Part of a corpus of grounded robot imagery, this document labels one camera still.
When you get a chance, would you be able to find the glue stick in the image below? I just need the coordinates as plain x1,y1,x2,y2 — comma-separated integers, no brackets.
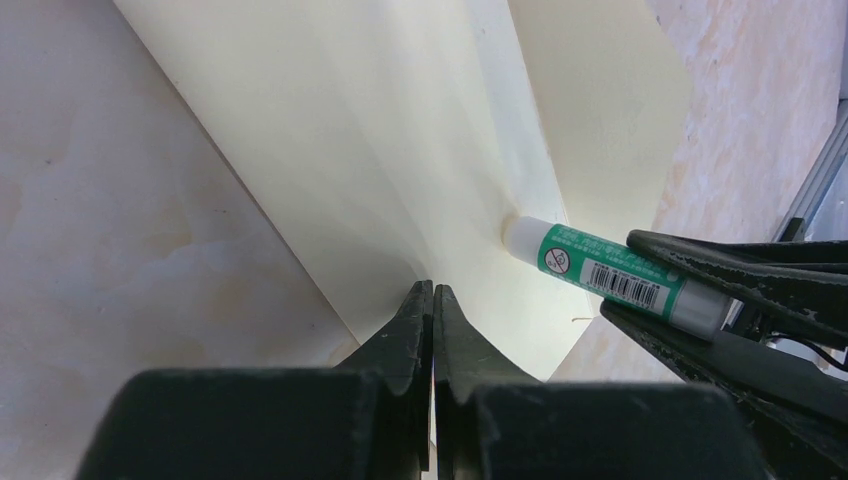
502,216,731,340

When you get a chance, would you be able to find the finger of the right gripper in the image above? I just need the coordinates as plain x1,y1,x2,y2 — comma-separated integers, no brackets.
601,301,847,479
626,230,847,348

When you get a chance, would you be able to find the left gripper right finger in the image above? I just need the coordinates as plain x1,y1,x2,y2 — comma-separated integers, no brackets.
433,285,767,479

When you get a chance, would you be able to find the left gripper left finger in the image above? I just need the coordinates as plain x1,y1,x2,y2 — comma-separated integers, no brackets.
77,281,434,479

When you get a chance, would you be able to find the yellow envelope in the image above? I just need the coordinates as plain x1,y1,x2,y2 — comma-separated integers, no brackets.
118,1,693,379

